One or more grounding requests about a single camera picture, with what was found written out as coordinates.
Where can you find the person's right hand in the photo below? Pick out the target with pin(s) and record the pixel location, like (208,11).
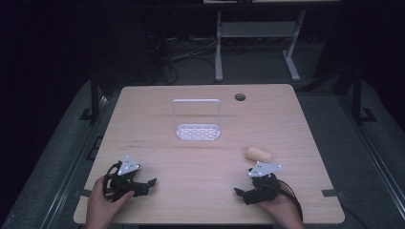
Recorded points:
(285,211)

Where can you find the grey metal floor rail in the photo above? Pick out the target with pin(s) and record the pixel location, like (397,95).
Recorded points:
(73,165)
(375,152)

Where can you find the grey tape strip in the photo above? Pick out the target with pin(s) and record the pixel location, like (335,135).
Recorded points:
(83,192)
(332,192)

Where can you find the beige cork-like cylinder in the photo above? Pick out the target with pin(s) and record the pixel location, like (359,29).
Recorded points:
(258,154)

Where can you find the black metal stand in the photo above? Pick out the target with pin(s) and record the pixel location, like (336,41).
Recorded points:
(356,95)
(94,95)

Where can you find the white metal desk frame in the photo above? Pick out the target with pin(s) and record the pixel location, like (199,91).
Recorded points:
(258,29)

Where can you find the dark round table grommet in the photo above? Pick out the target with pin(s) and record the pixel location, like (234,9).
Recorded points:
(240,97)

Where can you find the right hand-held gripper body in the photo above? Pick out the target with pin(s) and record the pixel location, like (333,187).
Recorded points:
(262,168)

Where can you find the person's left hand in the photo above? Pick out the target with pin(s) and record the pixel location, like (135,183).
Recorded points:
(100,206)

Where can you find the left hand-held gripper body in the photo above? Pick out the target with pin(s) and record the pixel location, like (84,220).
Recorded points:
(128,167)

